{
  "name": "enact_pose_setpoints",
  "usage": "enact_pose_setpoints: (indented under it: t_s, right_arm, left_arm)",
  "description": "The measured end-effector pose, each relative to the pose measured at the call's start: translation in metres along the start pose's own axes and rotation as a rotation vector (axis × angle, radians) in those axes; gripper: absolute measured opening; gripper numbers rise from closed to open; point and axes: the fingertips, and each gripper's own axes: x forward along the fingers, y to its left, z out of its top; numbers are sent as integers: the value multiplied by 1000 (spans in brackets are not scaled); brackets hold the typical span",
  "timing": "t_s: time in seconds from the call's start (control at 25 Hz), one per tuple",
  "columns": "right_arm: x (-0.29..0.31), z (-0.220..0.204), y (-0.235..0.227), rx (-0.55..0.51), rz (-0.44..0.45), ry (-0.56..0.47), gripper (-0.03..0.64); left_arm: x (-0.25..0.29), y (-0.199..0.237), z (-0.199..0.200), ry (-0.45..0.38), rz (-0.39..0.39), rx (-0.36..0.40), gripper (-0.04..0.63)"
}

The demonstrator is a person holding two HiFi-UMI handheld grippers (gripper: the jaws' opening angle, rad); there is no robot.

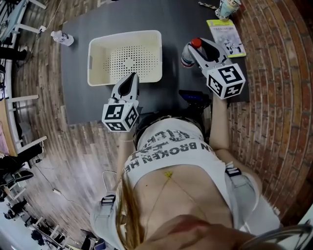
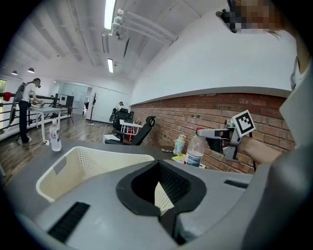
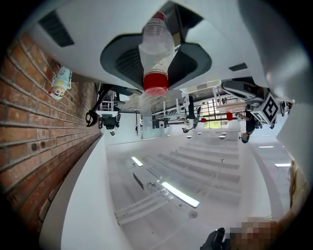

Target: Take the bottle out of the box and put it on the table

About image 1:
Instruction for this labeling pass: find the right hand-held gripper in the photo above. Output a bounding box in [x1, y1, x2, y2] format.
[187, 38, 246, 101]

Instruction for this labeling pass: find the person's right forearm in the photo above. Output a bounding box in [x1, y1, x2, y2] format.
[209, 94, 230, 151]

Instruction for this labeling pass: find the white-framed grey table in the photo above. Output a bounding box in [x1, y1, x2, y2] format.
[0, 0, 47, 47]

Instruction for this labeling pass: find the gold pendant necklace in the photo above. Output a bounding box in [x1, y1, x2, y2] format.
[146, 170, 208, 220]

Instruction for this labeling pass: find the clear plastic water bottle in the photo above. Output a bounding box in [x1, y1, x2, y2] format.
[50, 30, 74, 46]

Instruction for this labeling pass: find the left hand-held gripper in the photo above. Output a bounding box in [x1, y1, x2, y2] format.
[101, 72, 140, 133]

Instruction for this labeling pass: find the person's white printed shirt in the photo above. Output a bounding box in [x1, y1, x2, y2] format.
[123, 117, 235, 220]

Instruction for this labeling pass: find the person's left forearm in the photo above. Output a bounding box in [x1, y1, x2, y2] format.
[116, 130, 137, 181]

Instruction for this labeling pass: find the yellow-green paperback book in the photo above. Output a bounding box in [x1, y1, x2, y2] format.
[206, 19, 247, 59]

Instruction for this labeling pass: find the cream perforated plastic basket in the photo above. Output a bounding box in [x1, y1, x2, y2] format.
[87, 29, 163, 87]

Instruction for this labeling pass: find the grey harness strap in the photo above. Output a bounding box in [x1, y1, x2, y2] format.
[89, 194, 120, 245]
[224, 162, 260, 230]

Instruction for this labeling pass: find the red-capped small bottle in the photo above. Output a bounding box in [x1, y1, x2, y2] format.
[180, 38, 203, 69]

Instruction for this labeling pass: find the black belt-mounted device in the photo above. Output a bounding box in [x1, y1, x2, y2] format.
[178, 89, 212, 109]

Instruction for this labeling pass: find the dark grey table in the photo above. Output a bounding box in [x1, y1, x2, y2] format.
[60, 0, 250, 125]

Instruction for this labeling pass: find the wooden table with white frame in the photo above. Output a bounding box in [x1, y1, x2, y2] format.
[0, 94, 47, 157]

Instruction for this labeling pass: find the cartoon figure cup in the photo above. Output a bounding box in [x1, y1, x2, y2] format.
[215, 0, 242, 20]

